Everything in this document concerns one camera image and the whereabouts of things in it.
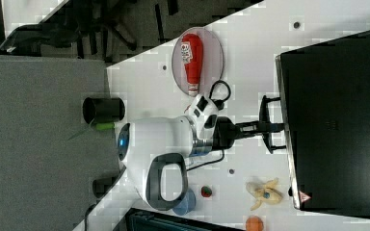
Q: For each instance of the orange toy fruit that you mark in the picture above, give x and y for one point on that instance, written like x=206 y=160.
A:
x=254 y=223

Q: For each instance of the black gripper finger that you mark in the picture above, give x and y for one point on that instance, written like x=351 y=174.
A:
x=260 y=127
x=251 y=134

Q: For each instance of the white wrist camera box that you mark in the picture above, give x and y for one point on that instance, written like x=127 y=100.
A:
x=204 y=113

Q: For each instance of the small dark red fruit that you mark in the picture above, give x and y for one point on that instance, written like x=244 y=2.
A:
x=206 y=191

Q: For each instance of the dark blue table rail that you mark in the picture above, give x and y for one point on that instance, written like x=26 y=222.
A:
x=142 y=220

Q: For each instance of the lime green utensil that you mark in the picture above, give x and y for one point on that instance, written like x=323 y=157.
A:
x=104 y=126

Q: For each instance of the peeled toy banana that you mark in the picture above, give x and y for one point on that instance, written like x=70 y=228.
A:
x=265 y=194

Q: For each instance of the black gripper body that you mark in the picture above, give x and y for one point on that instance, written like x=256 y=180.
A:
x=224 y=134

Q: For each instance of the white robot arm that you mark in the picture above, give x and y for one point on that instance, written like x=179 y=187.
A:
x=148 y=145

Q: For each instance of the red ketchup bottle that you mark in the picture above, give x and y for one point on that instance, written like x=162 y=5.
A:
x=191 y=48

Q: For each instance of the blue cup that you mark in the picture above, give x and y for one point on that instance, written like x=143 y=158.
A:
x=187 y=204

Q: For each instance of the grey round plate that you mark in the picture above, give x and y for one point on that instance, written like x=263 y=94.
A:
x=213 y=61

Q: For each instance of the silver black toaster oven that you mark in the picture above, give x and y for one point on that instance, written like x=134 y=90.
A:
x=324 y=92

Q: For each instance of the black utensil holder cup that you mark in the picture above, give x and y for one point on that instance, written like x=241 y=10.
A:
x=103 y=110

